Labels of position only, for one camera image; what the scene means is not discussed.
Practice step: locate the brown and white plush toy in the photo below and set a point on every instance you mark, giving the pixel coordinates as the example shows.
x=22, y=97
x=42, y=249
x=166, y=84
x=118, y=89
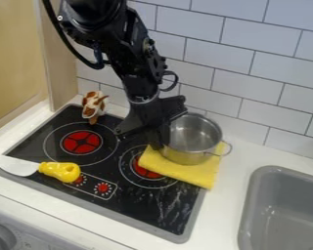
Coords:
x=94, y=105

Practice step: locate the toy sink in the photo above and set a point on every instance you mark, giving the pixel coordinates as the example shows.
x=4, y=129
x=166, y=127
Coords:
x=282, y=211

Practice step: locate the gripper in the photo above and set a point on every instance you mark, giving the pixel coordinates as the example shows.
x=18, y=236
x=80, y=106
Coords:
x=152, y=110

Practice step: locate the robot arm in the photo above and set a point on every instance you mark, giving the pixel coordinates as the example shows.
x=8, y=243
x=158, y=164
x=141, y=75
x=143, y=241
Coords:
x=120, y=42

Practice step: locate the yellow cloth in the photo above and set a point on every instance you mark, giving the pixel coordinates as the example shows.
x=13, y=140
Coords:
x=185, y=167

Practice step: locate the silver pot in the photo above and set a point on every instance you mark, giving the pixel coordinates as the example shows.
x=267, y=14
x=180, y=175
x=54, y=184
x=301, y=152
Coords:
x=195, y=138

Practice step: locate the toy stove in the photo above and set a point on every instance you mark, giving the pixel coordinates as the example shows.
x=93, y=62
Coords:
x=102, y=172

